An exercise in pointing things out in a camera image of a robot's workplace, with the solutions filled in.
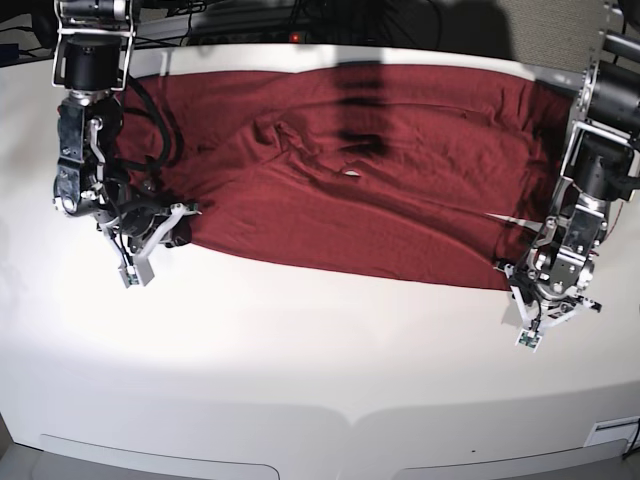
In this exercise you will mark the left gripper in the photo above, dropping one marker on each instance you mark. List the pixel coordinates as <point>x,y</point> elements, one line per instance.
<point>540,310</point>

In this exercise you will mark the black power strip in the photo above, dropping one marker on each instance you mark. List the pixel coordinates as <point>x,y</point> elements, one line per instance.
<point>267,37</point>

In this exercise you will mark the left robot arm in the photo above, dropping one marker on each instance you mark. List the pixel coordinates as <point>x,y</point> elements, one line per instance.
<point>548,282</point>

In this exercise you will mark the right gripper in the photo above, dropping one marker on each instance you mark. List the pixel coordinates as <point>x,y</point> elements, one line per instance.
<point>134,230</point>

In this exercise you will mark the dark red long-sleeve shirt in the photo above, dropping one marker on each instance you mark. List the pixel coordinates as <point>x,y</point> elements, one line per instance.
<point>405,172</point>

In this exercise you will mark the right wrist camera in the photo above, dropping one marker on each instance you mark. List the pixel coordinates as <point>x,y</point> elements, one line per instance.
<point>136,274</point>

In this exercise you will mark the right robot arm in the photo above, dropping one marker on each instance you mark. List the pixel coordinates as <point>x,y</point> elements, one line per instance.
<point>91,62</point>

